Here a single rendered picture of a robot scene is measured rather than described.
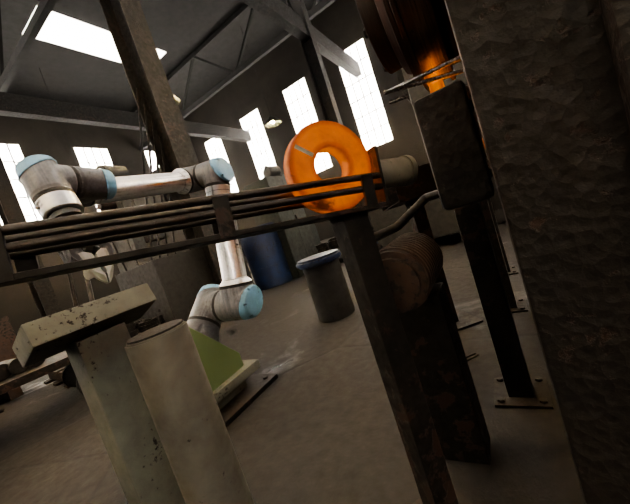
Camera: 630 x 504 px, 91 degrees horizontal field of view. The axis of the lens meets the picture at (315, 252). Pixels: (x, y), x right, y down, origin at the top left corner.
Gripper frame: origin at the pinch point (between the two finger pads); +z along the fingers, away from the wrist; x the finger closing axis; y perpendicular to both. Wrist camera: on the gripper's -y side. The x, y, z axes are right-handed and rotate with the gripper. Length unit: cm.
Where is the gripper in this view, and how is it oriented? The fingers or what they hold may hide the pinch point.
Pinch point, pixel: (107, 276)
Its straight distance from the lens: 90.5
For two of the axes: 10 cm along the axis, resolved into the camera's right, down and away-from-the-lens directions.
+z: 5.7, 8.1, -1.1
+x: -4.8, 2.3, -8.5
